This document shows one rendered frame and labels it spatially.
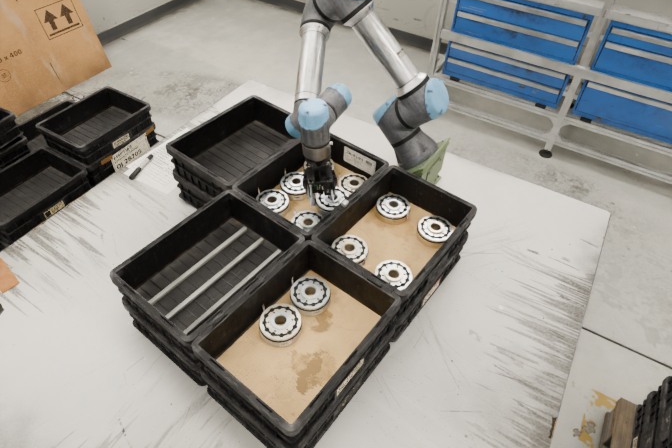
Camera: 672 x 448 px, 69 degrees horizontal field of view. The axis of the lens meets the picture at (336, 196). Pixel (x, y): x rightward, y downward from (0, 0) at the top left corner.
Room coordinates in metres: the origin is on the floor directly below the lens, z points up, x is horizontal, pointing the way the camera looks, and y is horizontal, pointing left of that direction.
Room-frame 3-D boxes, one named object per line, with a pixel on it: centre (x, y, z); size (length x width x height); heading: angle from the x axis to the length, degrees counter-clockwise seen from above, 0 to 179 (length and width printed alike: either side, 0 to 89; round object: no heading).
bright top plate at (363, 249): (0.89, -0.04, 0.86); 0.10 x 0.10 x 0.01
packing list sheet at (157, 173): (1.42, 0.61, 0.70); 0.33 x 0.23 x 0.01; 151
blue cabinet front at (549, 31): (2.65, -0.95, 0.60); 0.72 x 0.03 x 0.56; 61
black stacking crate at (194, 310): (0.78, 0.31, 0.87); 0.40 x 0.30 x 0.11; 144
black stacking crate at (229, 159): (1.28, 0.31, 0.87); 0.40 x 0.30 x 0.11; 144
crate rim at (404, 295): (0.93, -0.17, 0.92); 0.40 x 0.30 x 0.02; 144
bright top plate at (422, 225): (0.98, -0.29, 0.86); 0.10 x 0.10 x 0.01
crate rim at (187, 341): (0.78, 0.31, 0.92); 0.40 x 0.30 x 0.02; 144
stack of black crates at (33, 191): (1.47, 1.30, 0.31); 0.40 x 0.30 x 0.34; 151
